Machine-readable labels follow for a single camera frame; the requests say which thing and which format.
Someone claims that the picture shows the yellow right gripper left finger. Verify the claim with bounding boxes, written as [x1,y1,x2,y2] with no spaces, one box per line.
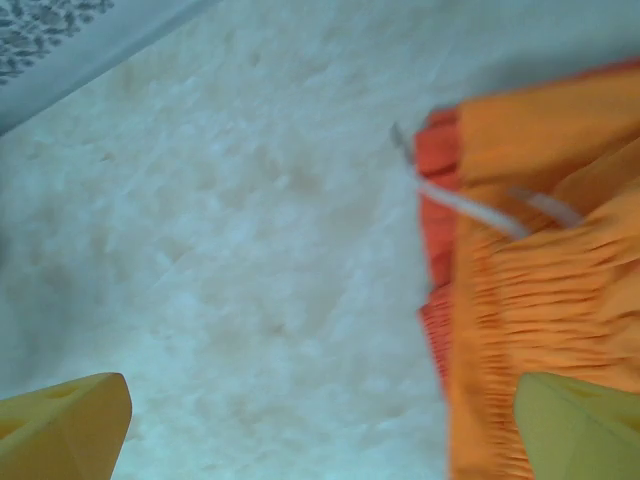
[0,372,134,480]

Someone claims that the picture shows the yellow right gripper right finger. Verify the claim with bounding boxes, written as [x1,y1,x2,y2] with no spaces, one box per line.
[514,372,640,480]

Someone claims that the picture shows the yellow-orange shorts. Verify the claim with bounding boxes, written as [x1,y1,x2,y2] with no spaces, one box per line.
[444,64,640,480]

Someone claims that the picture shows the red-orange shorts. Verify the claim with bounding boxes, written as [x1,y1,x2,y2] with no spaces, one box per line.
[414,57,640,396]

